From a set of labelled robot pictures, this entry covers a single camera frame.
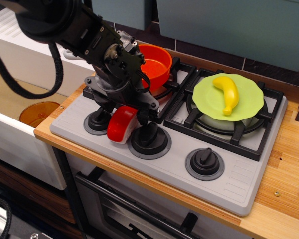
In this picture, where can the grey cabinet left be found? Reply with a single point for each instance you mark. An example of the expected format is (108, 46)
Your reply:
(131, 13)

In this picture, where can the yellow toy banana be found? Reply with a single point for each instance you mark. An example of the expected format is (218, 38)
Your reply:
(230, 93)

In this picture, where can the white sink basin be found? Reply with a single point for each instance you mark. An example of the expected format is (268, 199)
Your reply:
(18, 145)

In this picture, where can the left black stove knob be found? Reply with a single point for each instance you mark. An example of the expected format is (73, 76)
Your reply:
(96, 123)

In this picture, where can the white faucet handle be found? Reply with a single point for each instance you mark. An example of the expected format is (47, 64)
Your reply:
(70, 56)

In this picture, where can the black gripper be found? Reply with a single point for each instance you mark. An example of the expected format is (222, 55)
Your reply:
(120, 81)

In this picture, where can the toy oven door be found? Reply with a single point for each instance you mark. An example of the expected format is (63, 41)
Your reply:
(128, 211)

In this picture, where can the middle black stove knob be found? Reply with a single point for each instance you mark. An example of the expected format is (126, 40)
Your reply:
(149, 142)

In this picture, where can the left black burner grate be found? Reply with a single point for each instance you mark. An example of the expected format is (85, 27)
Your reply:
(172, 84)

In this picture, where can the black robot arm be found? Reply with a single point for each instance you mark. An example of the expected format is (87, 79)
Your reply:
(70, 24)

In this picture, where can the grey cabinet right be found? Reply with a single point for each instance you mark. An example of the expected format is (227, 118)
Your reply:
(266, 31)

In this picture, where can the black burner grate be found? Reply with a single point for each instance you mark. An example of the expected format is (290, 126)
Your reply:
(172, 84)
(251, 128)

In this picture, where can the black stove knob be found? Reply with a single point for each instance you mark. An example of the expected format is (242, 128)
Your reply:
(96, 123)
(149, 142)
(204, 164)

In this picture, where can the grey cabinet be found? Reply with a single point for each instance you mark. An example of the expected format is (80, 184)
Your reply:
(266, 31)
(131, 13)

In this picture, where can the orange plastic pot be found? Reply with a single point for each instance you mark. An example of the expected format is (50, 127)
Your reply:
(157, 65)

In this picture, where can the green plastic plate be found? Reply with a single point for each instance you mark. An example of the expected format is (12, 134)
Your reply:
(210, 100)

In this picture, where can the right black burner grate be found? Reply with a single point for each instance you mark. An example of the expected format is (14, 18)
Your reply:
(251, 128)

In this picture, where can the grey toy stove top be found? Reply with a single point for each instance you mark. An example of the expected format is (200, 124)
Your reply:
(196, 148)

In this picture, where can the right black stove knob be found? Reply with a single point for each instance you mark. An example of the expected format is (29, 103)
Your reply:
(204, 164)

